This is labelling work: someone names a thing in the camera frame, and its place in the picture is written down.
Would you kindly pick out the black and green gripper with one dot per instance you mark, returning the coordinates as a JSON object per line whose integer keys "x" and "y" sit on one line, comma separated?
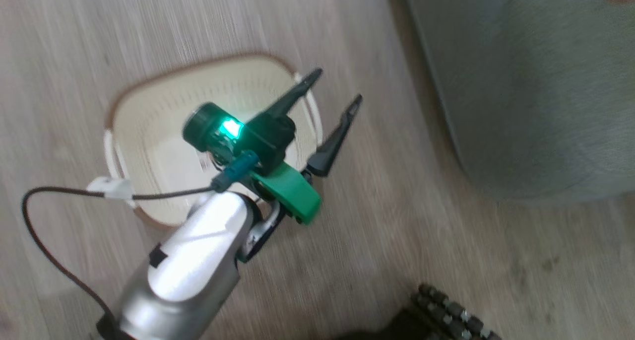
{"x": 270, "y": 141}

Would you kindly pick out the grey fabric sofa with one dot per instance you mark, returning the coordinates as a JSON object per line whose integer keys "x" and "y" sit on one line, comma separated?
{"x": 545, "y": 82}

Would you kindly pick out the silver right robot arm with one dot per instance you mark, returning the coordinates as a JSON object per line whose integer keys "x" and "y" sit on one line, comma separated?
{"x": 198, "y": 260}

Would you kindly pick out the cream perforated laundry basket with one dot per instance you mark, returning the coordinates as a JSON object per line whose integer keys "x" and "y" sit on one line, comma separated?
{"x": 163, "y": 111}

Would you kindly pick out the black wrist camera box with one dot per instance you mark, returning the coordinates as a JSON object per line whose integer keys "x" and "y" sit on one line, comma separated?
{"x": 203, "y": 124}

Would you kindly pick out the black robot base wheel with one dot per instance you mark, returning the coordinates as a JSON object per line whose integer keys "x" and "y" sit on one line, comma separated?
{"x": 446, "y": 312}

